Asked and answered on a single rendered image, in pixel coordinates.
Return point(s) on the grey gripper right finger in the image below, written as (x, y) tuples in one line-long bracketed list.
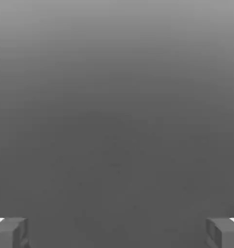
[(225, 232)]

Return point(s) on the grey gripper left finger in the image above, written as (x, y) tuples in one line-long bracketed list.
[(8, 232)]

